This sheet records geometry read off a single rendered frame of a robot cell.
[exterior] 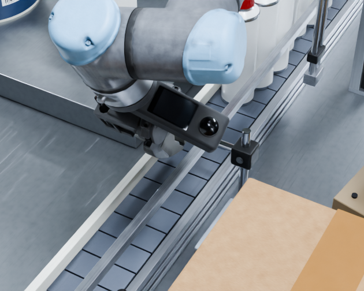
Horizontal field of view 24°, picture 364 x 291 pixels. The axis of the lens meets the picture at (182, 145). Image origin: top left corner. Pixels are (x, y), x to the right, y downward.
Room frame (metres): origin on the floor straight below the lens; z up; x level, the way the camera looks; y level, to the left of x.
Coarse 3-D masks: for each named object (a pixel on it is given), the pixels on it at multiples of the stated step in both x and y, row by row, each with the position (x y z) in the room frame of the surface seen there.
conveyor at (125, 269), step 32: (288, 64) 1.11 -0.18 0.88; (256, 96) 1.03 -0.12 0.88; (160, 160) 0.88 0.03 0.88; (224, 160) 0.89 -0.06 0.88; (192, 192) 0.82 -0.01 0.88; (128, 224) 0.76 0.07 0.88; (160, 224) 0.76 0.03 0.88; (96, 256) 0.71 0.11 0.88; (128, 256) 0.70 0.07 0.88; (64, 288) 0.65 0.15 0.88; (96, 288) 0.65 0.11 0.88
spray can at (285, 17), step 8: (280, 0) 1.09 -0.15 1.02; (288, 0) 1.09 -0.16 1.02; (280, 8) 1.09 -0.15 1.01; (288, 8) 1.09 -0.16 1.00; (280, 16) 1.09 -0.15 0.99; (288, 16) 1.09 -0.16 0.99; (280, 24) 1.09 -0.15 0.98; (288, 24) 1.09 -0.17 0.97; (280, 32) 1.09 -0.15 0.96; (288, 48) 1.10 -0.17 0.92; (288, 56) 1.10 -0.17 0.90; (280, 64) 1.09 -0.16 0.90; (280, 72) 1.09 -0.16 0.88
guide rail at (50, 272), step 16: (208, 96) 1.00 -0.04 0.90; (144, 160) 0.85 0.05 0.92; (128, 176) 0.81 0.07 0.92; (112, 192) 0.78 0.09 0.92; (128, 192) 0.80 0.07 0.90; (96, 208) 0.75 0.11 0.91; (112, 208) 0.77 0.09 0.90; (96, 224) 0.73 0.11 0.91; (80, 240) 0.70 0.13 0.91; (64, 256) 0.67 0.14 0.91; (48, 272) 0.65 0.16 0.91; (32, 288) 0.62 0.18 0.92
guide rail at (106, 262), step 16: (304, 16) 1.13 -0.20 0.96; (288, 32) 1.09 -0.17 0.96; (272, 64) 1.01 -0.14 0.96; (256, 80) 0.96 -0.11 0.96; (240, 96) 0.93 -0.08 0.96; (224, 112) 0.89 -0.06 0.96; (192, 160) 0.80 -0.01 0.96; (176, 176) 0.77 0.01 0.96; (160, 192) 0.74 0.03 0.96; (144, 208) 0.71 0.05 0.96; (144, 224) 0.69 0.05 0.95; (128, 240) 0.66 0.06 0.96; (112, 256) 0.63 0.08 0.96; (96, 272) 0.61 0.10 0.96; (80, 288) 0.59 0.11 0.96
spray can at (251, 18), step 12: (252, 0) 1.02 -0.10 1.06; (240, 12) 1.01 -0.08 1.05; (252, 12) 1.01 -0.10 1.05; (252, 24) 1.01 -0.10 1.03; (252, 36) 1.01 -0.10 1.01; (252, 48) 1.01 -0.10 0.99; (252, 60) 1.01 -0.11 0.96; (252, 72) 1.01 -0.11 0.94; (228, 84) 1.01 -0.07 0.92; (240, 84) 1.00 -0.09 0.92; (228, 96) 1.01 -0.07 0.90; (252, 96) 1.02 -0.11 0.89
